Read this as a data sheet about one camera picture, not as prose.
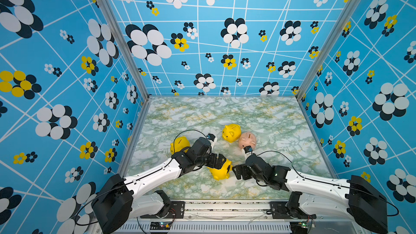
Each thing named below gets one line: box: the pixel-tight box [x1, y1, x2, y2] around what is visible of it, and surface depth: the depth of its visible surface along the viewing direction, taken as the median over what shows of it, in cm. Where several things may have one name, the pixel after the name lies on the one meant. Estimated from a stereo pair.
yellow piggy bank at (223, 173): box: [206, 159, 233, 181], surface depth 79 cm
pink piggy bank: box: [238, 131, 257, 150], surface depth 88 cm
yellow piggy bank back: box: [222, 123, 242, 143], surface depth 93 cm
